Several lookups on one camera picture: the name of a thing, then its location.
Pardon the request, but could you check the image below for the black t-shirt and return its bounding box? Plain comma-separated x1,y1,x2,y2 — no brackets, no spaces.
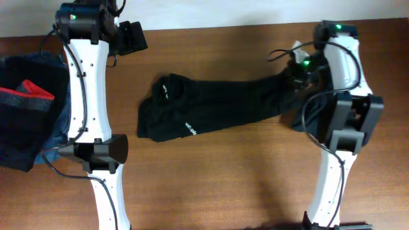
137,72,296,142

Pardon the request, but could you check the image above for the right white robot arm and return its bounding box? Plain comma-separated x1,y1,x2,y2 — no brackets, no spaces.
289,20,384,229

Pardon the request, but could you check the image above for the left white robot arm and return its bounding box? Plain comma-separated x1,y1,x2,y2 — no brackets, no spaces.
53,0,148,229

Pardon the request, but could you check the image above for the crumpled black garment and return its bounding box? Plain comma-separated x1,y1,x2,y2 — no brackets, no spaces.
290,95,328,137

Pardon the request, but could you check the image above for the black red folded garment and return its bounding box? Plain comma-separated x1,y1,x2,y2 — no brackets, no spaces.
0,57,72,173

